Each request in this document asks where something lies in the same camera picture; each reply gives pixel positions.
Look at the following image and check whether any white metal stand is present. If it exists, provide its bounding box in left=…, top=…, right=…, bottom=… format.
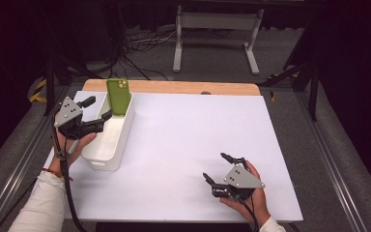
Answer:
left=172, top=4, right=265, bottom=76

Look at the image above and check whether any person's right hand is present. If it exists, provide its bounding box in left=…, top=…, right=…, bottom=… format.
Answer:
left=219, top=159, right=271, bottom=228

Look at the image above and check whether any black tripod stand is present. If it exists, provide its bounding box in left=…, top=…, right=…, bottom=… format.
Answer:
left=43, top=54, right=104, bottom=117

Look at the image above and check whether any white plastic storage bin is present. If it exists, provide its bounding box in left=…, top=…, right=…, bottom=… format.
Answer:
left=80, top=89, right=136, bottom=172

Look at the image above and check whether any person's left hand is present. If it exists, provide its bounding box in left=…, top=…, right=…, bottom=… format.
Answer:
left=51, top=110, right=99, bottom=172

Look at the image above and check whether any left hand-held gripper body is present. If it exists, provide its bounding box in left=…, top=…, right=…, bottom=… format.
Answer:
left=53, top=96, right=105, bottom=140

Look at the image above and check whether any right hand-held gripper cable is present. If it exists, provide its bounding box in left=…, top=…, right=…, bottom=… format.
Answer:
left=236, top=194, right=260, bottom=232

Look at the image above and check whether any aluminium floor rail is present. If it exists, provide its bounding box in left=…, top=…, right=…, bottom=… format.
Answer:
left=294, top=91, right=371, bottom=232
left=0, top=85, right=75, bottom=232

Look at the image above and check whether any left hand-held gripper cable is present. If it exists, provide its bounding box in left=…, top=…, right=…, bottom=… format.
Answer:
left=50, top=107, right=88, bottom=232

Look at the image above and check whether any yellow black floor tape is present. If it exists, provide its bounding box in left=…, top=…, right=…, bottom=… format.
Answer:
left=28, top=78, right=73, bottom=104

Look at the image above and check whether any red string bracelet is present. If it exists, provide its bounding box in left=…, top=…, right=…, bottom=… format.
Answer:
left=42, top=167, right=74, bottom=182

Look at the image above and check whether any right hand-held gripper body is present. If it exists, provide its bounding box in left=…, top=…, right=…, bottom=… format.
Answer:
left=211, top=157, right=267, bottom=201

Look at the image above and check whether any white board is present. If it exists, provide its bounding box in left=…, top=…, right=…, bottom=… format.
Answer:
left=21, top=90, right=304, bottom=224

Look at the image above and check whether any hand-held gripper cable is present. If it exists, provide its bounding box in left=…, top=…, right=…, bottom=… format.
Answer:
left=50, top=107, right=88, bottom=232
left=236, top=194, right=260, bottom=232

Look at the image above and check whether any green phone case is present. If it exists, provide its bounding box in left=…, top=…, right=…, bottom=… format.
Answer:
left=105, top=77, right=132, bottom=117

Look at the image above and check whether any black metal stand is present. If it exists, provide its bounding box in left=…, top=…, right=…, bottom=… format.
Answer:
left=257, top=18, right=320, bottom=122

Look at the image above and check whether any bundle of floor cables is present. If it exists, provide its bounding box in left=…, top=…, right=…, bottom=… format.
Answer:
left=109, top=27, right=178, bottom=81

